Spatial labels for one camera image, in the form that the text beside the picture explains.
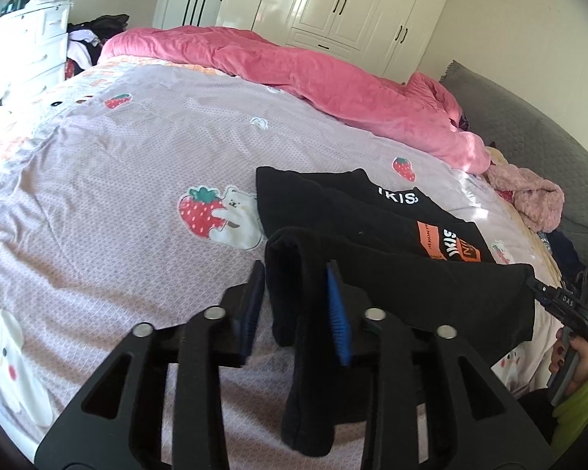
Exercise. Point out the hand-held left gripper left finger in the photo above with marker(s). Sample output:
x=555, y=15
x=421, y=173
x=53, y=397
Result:
x=255, y=303

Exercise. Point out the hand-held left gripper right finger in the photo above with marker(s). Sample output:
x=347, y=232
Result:
x=335, y=303

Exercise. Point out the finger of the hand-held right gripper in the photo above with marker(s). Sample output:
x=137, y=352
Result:
x=540, y=289

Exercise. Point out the black shirt with orange print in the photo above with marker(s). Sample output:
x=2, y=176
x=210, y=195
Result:
x=372, y=225

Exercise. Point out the person's right forearm green sleeve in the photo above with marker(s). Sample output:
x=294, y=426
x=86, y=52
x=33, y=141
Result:
x=583, y=401

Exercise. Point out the pile of dark clothes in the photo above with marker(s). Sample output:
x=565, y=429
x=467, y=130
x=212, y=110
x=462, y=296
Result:
x=98, y=27

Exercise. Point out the person's right hand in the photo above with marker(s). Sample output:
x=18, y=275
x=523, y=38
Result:
x=584, y=362

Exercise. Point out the dark blue cloth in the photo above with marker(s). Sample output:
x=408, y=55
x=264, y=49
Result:
x=566, y=254

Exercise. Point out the pink fluffy garment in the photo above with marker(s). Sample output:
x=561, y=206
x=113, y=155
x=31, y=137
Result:
x=534, y=200

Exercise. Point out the grey quilted headboard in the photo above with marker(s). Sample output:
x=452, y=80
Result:
x=529, y=127

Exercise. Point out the lilac strawberry print bed sheet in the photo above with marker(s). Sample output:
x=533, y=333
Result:
x=127, y=156

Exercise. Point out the pink duvet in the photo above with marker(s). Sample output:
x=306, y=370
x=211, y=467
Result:
x=299, y=68

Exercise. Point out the white wardrobe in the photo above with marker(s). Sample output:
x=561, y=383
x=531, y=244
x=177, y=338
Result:
x=353, y=5

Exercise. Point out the white drawer unit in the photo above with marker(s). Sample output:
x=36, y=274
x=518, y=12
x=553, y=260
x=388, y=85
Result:
x=29, y=44

